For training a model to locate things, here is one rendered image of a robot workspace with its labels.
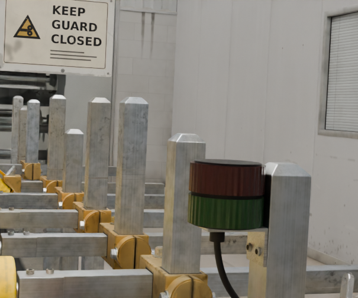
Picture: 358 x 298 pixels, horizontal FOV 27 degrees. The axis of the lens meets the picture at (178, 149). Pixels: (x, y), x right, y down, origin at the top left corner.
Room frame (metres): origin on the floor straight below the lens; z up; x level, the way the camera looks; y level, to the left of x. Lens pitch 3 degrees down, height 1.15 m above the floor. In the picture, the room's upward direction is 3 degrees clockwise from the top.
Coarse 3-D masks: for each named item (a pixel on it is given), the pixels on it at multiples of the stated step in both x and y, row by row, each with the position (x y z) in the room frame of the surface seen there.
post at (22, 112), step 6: (24, 108) 2.49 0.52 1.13; (24, 114) 2.48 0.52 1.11; (24, 120) 2.49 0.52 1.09; (18, 126) 2.51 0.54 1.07; (24, 126) 2.49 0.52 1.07; (18, 132) 2.50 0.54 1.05; (24, 132) 2.49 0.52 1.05; (18, 138) 2.49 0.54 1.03; (24, 138) 2.49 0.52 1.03; (18, 144) 2.48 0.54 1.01; (24, 144) 2.49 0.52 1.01; (18, 150) 2.48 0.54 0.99; (24, 150) 2.49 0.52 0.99; (18, 156) 2.48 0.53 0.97; (24, 156) 2.49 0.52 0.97; (18, 162) 2.48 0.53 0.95
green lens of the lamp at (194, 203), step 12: (192, 204) 0.57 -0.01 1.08; (204, 204) 0.56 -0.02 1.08; (216, 204) 0.55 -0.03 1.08; (228, 204) 0.55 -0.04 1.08; (240, 204) 0.55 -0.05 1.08; (252, 204) 0.56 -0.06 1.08; (264, 204) 0.58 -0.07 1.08; (192, 216) 0.57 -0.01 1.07; (204, 216) 0.56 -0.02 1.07; (216, 216) 0.55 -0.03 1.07; (228, 216) 0.55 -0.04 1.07; (240, 216) 0.55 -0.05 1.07; (252, 216) 0.56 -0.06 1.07; (228, 228) 0.55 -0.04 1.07; (240, 228) 0.55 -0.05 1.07; (252, 228) 0.56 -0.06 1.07
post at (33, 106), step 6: (30, 102) 2.24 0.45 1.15; (36, 102) 2.25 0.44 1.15; (30, 108) 2.24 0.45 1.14; (36, 108) 2.25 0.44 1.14; (30, 114) 2.24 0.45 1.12; (36, 114) 2.25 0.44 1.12; (30, 120) 2.24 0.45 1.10; (36, 120) 2.25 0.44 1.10; (30, 126) 2.24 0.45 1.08; (36, 126) 2.25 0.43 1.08; (30, 132) 2.24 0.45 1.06; (36, 132) 2.25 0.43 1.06; (30, 138) 2.24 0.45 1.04; (36, 138) 2.25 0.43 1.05; (30, 144) 2.25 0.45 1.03; (36, 144) 2.25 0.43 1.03; (30, 150) 2.25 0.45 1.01; (36, 150) 2.25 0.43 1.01; (30, 156) 2.25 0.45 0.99; (36, 156) 2.25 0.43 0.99; (30, 162) 2.25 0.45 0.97; (36, 162) 2.25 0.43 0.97; (24, 180) 2.27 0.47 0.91; (30, 180) 2.25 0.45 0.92; (36, 180) 2.25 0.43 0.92; (24, 228) 2.24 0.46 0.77; (30, 228) 2.25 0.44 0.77
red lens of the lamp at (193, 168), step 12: (192, 168) 0.57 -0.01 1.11; (204, 168) 0.56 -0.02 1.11; (216, 168) 0.55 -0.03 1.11; (228, 168) 0.55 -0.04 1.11; (240, 168) 0.55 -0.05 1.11; (252, 168) 0.56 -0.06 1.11; (264, 168) 0.57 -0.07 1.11; (192, 180) 0.57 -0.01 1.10; (204, 180) 0.56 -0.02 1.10; (216, 180) 0.55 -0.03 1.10; (228, 180) 0.55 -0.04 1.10; (240, 180) 0.55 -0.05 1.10; (252, 180) 0.56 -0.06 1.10; (264, 180) 0.57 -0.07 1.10; (204, 192) 0.56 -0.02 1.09; (216, 192) 0.55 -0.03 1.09; (228, 192) 0.55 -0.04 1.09; (240, 192) 0.55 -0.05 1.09; (252, 192) 0.56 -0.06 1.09; (264, 192) 0.57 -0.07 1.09
